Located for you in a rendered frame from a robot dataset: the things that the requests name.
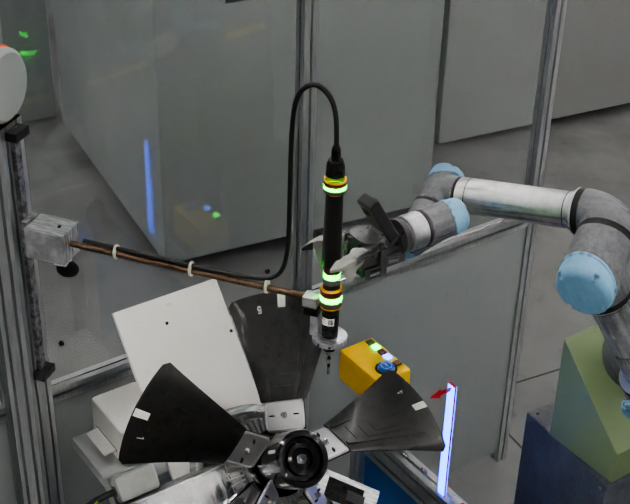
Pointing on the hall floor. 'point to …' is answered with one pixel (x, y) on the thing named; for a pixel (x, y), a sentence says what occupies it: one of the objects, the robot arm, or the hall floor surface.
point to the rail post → (357, 466)
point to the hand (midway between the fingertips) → (319, 255)
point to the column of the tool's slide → (19, 320)
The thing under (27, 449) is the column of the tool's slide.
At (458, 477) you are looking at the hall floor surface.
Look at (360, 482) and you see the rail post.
